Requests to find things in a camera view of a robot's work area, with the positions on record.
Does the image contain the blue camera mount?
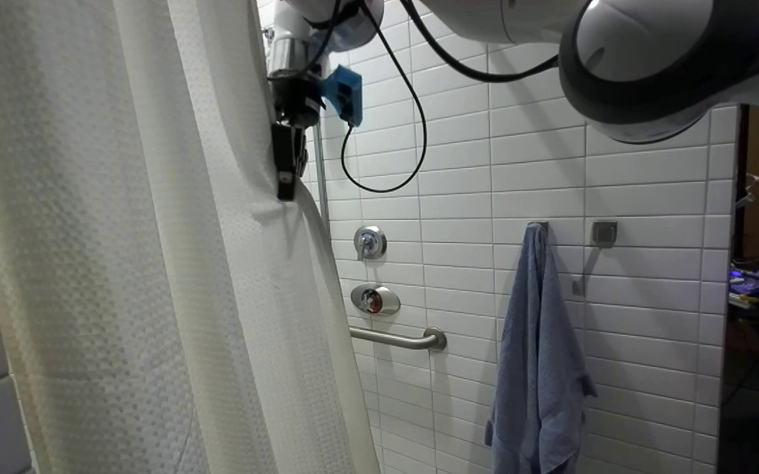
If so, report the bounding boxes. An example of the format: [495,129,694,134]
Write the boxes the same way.
[320,63,367,129]

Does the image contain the white shower curtain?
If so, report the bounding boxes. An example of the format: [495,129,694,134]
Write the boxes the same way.
[0,0,383,474]

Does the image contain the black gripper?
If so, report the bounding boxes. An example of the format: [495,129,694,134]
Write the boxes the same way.
[264,72,327,204]

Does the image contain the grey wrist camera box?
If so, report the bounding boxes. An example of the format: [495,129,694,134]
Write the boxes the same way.
[264,25,308,79]

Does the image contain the blue hanging towel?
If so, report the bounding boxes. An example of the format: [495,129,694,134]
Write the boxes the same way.
[483,220,598,474]

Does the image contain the long steel grab bar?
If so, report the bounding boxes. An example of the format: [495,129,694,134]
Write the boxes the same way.
[349,325,451,356]

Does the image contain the round chrome shower valve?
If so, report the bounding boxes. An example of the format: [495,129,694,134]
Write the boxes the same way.
[350,222,391,263]

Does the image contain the metal towel hook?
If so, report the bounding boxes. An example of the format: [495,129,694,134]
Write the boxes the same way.
[569,220,623,299]

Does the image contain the oval chrome shower valve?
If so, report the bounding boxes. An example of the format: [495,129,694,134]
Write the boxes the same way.
[349,283,404,320]

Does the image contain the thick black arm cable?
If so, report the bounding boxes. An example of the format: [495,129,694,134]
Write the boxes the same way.
[400,0,567,87]

